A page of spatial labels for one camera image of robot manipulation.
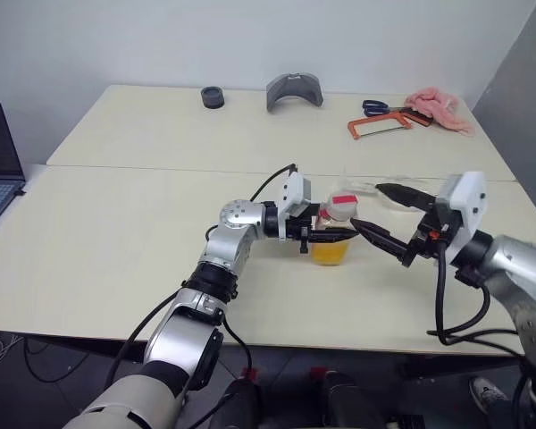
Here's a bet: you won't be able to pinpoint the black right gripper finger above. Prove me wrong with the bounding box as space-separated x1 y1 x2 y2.
351 218 419 269
376 181 435 210

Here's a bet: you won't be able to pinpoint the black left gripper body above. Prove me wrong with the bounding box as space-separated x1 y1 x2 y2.
288 202 324 257

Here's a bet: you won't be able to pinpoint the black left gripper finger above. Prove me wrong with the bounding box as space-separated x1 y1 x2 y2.
311 227 360 244

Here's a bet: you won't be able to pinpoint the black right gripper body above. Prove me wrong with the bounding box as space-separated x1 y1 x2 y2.
404 196 450 269

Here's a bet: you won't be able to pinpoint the clear bottle with orange drink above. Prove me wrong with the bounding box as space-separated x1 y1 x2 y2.
309 191 360 268

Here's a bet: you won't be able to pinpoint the clear wine glass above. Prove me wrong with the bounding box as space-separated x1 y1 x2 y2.
337 174 435 214

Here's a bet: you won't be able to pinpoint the orange hacksaw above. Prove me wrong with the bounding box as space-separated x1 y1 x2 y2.
347 106 435 141

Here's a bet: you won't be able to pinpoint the pink cloth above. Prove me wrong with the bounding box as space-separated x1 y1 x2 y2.
403 86 476 138

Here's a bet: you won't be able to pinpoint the grey curved shell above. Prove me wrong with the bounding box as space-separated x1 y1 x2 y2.
265 71 326 114

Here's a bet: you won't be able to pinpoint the black round cylinder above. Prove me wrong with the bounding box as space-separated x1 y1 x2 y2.
200 86 226 110

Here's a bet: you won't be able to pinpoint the grey shoe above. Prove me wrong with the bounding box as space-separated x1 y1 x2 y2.
468 376 511 417

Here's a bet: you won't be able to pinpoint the dark rounded shape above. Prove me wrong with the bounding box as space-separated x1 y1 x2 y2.
320 370 388 429
203 378 264 429

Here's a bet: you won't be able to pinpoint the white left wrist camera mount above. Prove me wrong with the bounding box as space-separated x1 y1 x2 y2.
276 172 314 245

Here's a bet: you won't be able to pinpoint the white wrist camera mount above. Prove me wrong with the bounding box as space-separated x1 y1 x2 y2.
435 171 489 270
276 172 314 245

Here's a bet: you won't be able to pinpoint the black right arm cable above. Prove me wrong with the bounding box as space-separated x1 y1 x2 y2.
425 231 526 358

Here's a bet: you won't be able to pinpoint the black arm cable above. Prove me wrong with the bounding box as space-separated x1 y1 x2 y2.
425 231 526 358
102 163 299 394

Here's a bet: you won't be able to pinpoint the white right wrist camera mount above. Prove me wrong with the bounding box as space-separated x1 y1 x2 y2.
435 171 489 270

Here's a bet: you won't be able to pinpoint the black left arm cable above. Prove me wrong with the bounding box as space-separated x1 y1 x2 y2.
102 163 299 394

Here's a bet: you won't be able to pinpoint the blue handled scissors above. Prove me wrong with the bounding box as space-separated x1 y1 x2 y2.
362 98 413 119

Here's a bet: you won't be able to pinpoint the black floor cable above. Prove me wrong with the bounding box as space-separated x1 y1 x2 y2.
23 335 91 384

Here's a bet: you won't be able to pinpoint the white floor cable bundle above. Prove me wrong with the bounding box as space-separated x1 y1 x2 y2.
0 329 24 373

